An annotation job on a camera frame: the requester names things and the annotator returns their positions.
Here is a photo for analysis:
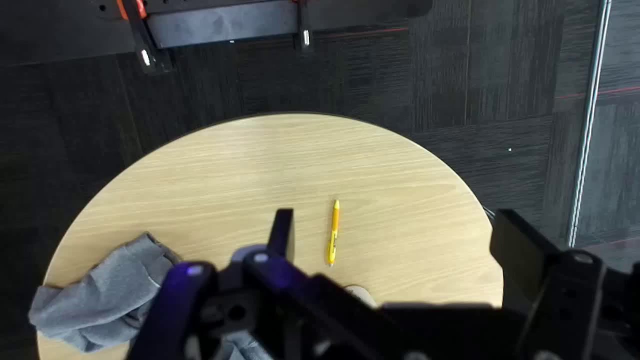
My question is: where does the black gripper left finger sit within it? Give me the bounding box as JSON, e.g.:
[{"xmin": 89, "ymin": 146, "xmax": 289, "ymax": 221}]
[{"xmin": 127, "ymin": 262, "xmax": 217, "ymax": 360}]

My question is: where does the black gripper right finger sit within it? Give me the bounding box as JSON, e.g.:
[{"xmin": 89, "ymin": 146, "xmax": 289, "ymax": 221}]
[{"xmin": 490, "ymin": 210, "xmax": 604, "ymax": 360}]

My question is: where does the grey towel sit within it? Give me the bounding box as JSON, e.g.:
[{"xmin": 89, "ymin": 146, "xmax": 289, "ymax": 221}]
[{"xmin": 28, "ymin": 235, "xmax": 178, "ymax": 353}]

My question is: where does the yellow pen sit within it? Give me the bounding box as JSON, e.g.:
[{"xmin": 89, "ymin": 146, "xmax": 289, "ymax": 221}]
[{"xmin": 327, "ymin": 200, "xmax": 343, "ymax": 267}]

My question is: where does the round wooden table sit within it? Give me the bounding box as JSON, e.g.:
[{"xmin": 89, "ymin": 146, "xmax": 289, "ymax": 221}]
[{"xmin": 35, "ymin": 112, "xmax": 506, "ymax": 360}]

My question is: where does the black perforated mounting board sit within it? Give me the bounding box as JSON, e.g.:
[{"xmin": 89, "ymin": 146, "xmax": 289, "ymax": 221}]
[{"xmin": 0, "ymin": 0, "xmax": 434, "ymax": 66}]

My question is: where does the orange handled clamp upper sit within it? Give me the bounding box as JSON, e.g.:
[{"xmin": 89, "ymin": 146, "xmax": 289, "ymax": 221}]
[{"xmin": 114, "ymin": 0, "xmax": 158, "ymax": 71}]

